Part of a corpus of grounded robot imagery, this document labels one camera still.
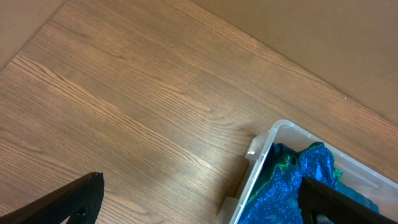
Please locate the clear plastic storage bin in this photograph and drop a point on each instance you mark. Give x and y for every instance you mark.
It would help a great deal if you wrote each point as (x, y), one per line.
(374, 186)

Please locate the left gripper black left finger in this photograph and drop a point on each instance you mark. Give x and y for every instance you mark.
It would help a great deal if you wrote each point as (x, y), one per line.
(77, 202)

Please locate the blue denim jeans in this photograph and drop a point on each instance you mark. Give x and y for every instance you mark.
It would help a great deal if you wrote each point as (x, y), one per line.
(357, 196)

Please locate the blue green sequin cloth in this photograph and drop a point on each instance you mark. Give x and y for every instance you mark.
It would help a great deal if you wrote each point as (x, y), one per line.
(274, 197)

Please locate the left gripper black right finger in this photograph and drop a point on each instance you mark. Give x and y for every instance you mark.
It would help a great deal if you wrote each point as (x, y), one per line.
(316, 198)

